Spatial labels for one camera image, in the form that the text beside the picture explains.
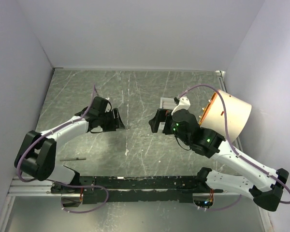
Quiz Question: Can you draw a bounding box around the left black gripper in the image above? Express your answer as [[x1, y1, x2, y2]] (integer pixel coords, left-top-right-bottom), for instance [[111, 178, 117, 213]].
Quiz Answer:
[[98, 107, 125, 132]]

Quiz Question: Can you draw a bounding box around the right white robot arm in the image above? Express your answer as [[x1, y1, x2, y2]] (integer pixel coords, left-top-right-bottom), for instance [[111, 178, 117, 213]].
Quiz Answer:
[[148, 108, 289, 212]]

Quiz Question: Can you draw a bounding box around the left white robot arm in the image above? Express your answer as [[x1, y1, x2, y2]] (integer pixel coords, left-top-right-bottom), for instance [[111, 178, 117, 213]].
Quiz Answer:
[[14, 108, 125, 193]]

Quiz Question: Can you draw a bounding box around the white card tray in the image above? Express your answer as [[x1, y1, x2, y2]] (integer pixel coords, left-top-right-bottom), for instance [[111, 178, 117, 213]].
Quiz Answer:
[[158, 97, 176, 132]]

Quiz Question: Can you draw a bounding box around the small metal rod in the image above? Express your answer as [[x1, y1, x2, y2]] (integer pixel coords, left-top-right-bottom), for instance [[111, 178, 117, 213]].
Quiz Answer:
[[59, 157, 86, 162]]

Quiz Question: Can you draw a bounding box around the beige cylindrical drum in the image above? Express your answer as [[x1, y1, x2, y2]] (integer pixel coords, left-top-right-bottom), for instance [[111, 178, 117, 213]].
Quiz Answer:
[[199, 89, 252, 143]]

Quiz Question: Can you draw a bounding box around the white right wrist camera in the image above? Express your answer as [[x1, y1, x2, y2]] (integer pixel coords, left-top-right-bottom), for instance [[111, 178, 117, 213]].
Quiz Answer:
[[171, 96, 191, 116]]

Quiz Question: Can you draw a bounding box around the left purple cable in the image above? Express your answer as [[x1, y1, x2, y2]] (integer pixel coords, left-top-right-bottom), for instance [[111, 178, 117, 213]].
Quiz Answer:
[[16, 84, 110, 214]]

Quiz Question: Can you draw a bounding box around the purple cable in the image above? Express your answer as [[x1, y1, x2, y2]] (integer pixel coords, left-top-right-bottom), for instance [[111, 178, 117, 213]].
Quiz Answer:
[[16, 84, 110, 214], [178, 84, 290, 211]]

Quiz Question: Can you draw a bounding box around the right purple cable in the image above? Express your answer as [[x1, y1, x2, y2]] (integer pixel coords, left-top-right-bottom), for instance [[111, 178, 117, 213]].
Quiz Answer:
[[178, 84, 290, 211]]

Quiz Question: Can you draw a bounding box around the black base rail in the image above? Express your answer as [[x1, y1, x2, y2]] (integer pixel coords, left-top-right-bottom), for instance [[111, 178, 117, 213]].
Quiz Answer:
[[50, 175, 224, 205]]

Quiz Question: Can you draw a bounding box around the aluminium extrusion frame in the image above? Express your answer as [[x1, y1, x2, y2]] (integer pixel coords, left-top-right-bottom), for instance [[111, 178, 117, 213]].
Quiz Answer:
[[0, 176, 54, 232]]

